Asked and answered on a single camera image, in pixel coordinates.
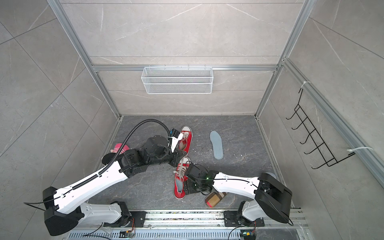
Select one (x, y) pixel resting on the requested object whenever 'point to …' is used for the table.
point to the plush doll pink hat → (117, 147)
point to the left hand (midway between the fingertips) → (188, 151)
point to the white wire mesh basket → (177, 80)
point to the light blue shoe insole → (216, 141)
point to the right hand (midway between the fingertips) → (190, 189)
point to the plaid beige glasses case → (214, 198)
